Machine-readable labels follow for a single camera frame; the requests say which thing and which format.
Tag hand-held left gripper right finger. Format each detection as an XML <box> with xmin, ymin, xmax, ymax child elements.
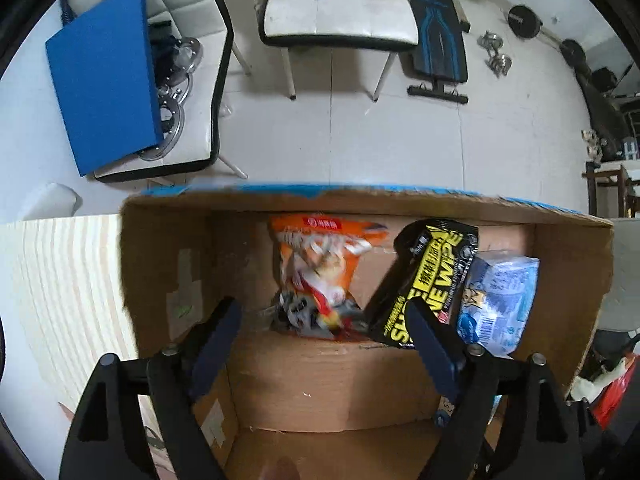
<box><xmin>405</xmin><ymin>298</ymin><xmax>587</xmax><ymax>480</ymax></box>

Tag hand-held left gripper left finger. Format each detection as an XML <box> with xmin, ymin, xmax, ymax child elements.
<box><xmin>59</xmin><ymin>296</ymin><xmax>243</xmax><ymax>480</ymax></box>

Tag black yellow wipes pack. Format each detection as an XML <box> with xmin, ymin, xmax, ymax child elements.
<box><xmin>366</xmin><ymin>218</ymin><xmax>480</xmax><ymax>349</ymax></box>

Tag light blue tissue pack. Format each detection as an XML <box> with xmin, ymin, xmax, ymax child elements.
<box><xmin>434</xmin><ymin>250</ymin><xmax>541</xmax><ymax>428</ymax></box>

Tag cardboard box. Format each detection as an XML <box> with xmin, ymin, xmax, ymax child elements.
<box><xmin>120</xmin><ymin>183</ymin><xmax>615</xmax><ymax>480</ymax></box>

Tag orange snack bag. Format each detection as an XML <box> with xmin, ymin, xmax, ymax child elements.
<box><xmin>269</xmin><ymin>214</ymin><xmax>390</xmax><ymax>341</ymax></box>

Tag red white bag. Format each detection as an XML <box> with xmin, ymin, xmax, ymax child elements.
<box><xmin>570</xmin><ymin>352</ymin><xmax>640</xmax><ymax>428</ymax></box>

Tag wooden rack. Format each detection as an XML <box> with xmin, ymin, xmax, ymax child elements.
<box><xmin>581</xmin><ymin>160</ymin><xmax>640</xmax><ymax>219</ymax></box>

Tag chrome weight plates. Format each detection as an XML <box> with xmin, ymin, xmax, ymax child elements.
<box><xmin>139</xmin><ymin>37</ymin><xmax>203</xmax><ymax>162</ymax></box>

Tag white padded chair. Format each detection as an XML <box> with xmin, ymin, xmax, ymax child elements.
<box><xmin>65</xmin><ymin>0</ymin><xmax>249</xmax><ymax>184</ymax></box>
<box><xmin>256</xmin><ymin>0</ymin><xmax>420</xmax><ymax>102</ymax></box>

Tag blue board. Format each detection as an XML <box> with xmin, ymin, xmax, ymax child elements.
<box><xmin>45</xmin><ymin>0</ymin><xmax>166</xmax><ymax>177</ymax></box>

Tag chrome dumbbell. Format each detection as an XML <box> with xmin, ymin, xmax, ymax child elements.
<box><xmin>477</xmin><ymin>31</ymin><xmax>514</xmax><ymax>78</ymax></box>

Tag black blue workout bench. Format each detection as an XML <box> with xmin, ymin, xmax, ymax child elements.
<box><xmin>407</xmin><ymin>0</ymin><xmax>471</xmax><ymax>106</ymax></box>

